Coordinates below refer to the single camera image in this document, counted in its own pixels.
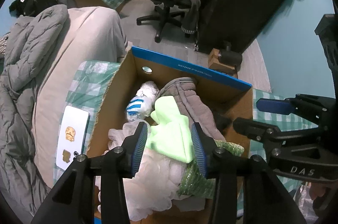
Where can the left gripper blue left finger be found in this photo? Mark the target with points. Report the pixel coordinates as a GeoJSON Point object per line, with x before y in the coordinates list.
{"type": "Point", "coordinates": [133, 146]}

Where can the black clothes pile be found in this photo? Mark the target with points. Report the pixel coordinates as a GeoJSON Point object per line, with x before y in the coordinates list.
{"type": "Point", "coordinates": [30, 7]}

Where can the lime green cloth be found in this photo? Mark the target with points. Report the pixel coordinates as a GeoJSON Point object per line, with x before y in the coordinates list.
{"type": "Point", "coordinates": [170, 135]}

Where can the green checkered tablecloth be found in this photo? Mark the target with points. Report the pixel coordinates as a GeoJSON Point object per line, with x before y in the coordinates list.
{"type": "Point", "coordinates": [86, 92]}

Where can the white mesh bath pouf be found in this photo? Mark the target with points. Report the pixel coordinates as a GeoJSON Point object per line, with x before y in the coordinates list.
{"type": "Point", "coordinates": [155, 184]}

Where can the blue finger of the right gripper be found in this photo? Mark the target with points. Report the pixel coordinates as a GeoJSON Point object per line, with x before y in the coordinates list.
{"type": "Point", "coordinates": [263, 132]}
{"type": "Point", "coordinates": [283, 107]}

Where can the small cardboard box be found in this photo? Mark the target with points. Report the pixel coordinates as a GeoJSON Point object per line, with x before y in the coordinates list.
{"type": "Point", "coordinates": [216, 65]}

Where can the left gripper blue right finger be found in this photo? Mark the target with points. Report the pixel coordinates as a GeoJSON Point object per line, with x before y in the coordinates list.
{"type": "Point", "coordinates": [203, 150]}

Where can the grey brown towel mitt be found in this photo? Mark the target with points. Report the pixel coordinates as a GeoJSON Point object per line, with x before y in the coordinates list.
{"type": "Point", "coordinates": [189, 104]}

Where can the grey quilted blanket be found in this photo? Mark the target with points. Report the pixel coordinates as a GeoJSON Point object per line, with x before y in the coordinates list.
{"type": "Point", "coordinates": [29, 48]}

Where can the blue cardboard box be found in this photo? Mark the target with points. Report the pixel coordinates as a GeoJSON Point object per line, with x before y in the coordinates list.
{"type": "Point", "coordinates": [224, 94]}

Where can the black sock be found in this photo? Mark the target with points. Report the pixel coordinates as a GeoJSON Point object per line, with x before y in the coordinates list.
{"type": "Point", "coordinates": [222, 123]}

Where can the person's right hand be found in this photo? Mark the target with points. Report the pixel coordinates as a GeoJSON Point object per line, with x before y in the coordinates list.
{"type": "Point", "coordinates": [316, 190]}

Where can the green patterned cloth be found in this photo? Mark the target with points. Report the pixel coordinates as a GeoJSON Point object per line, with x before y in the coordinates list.
{"type": "Point", "coordinates": [194, 183]}

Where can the silver plastic bag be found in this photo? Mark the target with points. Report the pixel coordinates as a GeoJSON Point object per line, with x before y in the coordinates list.
{"type": "Point", "coordinates": [305, 203]}

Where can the beige bed mattress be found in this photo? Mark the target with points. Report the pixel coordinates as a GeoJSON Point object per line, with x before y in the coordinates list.
{"type": "Point", "coordinates": [89, 33]}

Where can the white plastic bag bundle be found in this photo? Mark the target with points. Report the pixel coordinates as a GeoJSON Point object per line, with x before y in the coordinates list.
{"type": "Point", "coordinates": [141, 106]}

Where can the black cylinder device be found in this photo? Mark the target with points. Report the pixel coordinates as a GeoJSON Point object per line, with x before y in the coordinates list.
{"type": "Point", "coordinates": [229, 57]}

